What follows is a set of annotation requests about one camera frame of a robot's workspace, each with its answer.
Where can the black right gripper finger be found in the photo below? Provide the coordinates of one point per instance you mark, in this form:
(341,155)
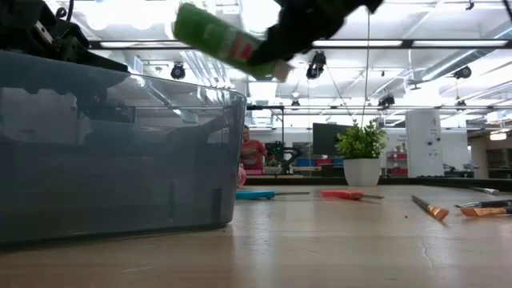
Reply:
(276,46)

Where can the green paint bottle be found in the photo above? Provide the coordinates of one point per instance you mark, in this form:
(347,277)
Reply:
(216,38)

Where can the smoked grey plastic bin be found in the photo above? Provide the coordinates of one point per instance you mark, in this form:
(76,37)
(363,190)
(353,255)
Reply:
(120,160)

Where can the orange scissors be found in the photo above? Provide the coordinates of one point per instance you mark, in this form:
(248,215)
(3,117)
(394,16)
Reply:
(344,194)

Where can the paintbrush with copper ferrule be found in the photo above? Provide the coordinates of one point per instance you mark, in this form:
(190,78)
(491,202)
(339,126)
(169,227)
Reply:
(430,208)
(484,211)
(486,204)

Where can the black background robot arm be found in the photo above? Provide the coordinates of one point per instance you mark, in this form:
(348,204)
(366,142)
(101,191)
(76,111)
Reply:
(286,156)

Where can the black ceiling fixture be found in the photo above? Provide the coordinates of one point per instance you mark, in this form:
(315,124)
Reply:
(386,101)
(178,71)
(462,72)
(316,66)

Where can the black monitor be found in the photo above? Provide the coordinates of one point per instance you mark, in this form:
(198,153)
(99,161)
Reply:
(326,140)

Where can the person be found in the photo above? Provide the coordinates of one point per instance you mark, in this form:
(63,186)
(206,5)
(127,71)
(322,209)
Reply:
(253,154)

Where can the blue storage box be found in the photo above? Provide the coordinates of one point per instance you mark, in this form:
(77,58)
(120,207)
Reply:
(306,162)

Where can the red storage box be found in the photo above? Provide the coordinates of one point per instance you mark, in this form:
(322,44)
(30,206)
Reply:
(324,162)

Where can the green plant in white pot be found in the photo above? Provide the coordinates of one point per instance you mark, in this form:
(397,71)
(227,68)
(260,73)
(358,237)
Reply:
(362,160)

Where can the blue scissors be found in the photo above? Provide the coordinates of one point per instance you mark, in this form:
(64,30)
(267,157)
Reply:
(256,194)

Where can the white cabinet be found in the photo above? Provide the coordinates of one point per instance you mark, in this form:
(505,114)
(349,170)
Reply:
(424,144)

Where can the shelf with red boxes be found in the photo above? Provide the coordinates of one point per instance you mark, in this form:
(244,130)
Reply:
(398,164)

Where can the thin dark paintbrush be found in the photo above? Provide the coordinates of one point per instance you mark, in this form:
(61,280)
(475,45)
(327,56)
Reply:
(486,190)

